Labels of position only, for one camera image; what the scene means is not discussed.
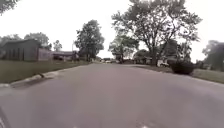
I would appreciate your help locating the dark round bush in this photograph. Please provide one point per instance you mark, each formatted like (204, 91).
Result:
(182, 67)

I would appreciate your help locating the large spreading tree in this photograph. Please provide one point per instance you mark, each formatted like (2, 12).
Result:
(156, 23)

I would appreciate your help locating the concrete kerb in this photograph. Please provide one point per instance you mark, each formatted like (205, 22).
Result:
(33, 78)

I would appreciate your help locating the tall dark tree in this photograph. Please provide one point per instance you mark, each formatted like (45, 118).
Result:
(89, 38)

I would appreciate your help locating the trees behind grey building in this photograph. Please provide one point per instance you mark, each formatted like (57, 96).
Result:
(36, 37)

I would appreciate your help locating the overhanging tree branches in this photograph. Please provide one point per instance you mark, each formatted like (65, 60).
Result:
(5, 4)

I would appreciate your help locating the small roadside tree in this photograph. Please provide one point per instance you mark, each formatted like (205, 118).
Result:
(123, 45)

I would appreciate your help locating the utility pole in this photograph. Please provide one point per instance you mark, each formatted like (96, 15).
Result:
(72, 46)

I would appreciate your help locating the low house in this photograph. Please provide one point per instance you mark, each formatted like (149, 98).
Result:
(65, 55)

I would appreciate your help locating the grey building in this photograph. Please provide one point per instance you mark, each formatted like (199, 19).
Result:
(23, 50)

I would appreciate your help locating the dark house behind large tree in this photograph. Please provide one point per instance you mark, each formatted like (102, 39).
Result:
(170, 53)

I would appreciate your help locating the dark tree beside brick house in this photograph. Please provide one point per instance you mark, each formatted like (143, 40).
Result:
(215, 55)

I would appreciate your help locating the grey asphalt road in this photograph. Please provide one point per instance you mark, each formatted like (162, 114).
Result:
(113, 96)

